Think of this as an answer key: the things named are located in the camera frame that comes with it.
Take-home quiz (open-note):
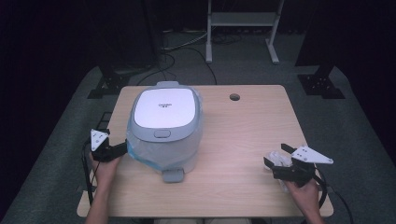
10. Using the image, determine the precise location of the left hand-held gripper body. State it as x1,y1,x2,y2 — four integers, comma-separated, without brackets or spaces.
90,128,121,163

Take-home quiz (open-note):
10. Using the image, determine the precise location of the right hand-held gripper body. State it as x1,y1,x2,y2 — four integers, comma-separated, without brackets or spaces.
273,145,334,188

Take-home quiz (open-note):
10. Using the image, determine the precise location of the white tissue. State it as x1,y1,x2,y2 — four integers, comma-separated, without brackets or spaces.
264,149,294,172

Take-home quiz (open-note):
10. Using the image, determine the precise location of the person's right hand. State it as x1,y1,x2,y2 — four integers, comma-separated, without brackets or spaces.
284,178,321,213

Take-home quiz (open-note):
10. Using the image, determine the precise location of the black stand base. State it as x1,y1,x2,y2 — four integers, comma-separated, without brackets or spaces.
87,63,133,100
297,64,346,100

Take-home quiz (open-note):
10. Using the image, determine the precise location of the white metal stand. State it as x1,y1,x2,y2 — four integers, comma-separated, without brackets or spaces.
205,0,286,65

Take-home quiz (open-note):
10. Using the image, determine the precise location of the dark metal cable tray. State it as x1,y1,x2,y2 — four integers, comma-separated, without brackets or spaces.
95,111,114,131

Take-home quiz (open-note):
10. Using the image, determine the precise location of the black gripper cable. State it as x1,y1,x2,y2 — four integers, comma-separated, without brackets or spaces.
81,139,98,206
312,167,355,224

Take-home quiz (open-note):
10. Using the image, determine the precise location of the black floor cable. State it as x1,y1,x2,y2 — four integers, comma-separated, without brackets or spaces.
135,46,219,87

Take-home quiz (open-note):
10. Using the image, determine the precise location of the grey floor cable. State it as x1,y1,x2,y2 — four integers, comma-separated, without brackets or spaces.
161,30,210,52

